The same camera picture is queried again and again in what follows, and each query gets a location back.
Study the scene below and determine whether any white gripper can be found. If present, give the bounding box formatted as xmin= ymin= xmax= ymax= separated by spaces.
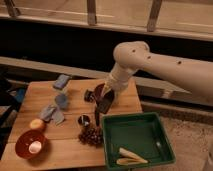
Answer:
xmin=101 ymin=64 xmax=134 ymax=96

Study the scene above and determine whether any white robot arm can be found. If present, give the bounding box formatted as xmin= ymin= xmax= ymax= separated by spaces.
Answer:
xmin=105 ymin=41 xmax=213 ymax=103

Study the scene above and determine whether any green plastic tray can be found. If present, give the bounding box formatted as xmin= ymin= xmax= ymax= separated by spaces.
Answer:
xmin=102 ymin=112 xmax=175 ymax=171

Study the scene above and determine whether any dark red bowl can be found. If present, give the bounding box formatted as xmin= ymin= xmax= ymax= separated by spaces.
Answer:
xmin=94 ymin=83 xmax=115 ymax=103

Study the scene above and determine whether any small dark jar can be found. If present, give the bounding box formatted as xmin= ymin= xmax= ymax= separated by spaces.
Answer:
xmin=84 ymin=90 xmax=95 ymax=102

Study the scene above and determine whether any small black metal cup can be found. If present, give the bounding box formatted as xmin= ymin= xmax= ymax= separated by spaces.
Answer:
xmin=78 ymin=115 xmax=90 ymax=127

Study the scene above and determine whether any blue plastic cup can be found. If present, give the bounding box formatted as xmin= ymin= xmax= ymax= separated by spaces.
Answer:
xmin=55 ymin=93 xmax=69 ymax=109

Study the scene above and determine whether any brown pine cone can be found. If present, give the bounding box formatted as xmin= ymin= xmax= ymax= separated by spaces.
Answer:
xmin=78 ymin=126 xmax=103 ymax=147

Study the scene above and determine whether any light blue crumpled cloth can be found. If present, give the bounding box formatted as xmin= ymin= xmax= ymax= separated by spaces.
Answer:
xmin=39 ymin=105 xmax=65 ymax=125

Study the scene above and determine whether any yellow corn husk piece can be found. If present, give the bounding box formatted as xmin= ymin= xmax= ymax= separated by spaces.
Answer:
xmin=116 ymin=158 xmax=139 ymax=165

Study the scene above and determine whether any yellow round fruit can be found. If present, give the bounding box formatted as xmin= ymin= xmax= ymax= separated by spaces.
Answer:
xmin=29 ymin=119 xmax=45 ymax=131

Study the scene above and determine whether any white egg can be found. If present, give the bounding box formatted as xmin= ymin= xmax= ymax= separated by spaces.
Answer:
xmin=29 ymin=141 xmax=42 ymax=154

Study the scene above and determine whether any dark chair at left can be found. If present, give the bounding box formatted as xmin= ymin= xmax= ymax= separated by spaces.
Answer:
xmin=0 ymin=67 xmax=26 ymax=158

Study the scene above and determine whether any orange bowl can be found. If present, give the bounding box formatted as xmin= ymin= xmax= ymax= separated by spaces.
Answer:
xmin=15 ymin=130 xmax=47 ymax=159

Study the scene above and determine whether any black handled utensil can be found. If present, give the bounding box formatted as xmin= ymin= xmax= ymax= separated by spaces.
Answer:
xmin=94 ymin=107 xmax=100 ymax=126

